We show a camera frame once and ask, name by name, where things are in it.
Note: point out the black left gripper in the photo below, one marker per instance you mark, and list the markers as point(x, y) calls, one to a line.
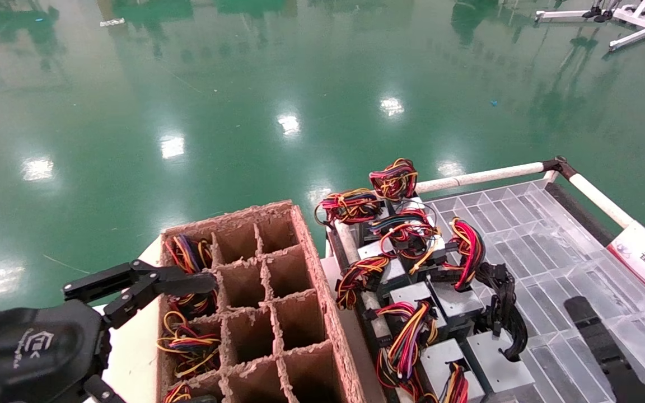
point(26, 352)

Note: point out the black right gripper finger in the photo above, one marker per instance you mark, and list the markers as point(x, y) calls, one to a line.
point(597, 341)

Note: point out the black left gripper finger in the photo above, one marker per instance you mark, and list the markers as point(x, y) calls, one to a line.
point(177, 282)

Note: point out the cardboard box with dividers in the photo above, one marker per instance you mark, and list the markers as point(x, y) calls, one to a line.
point(249, 336)

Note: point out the clear plastic divider tray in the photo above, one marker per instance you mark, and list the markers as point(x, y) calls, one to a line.
point(535, 240)

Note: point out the black rack beam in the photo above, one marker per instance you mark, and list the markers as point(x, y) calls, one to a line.
point(580, 215)

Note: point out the white rack pipe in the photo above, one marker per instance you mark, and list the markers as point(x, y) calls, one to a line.
point(346, 240)
point(599, 197)
point(479, 177)

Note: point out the black pipe corner connector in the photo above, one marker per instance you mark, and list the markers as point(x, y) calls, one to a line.
point(560, 165)

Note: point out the white floor scrap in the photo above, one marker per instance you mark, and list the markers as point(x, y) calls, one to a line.
point(112, 22)

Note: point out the white stand base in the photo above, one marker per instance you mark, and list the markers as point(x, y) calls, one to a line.
point(630, 14)

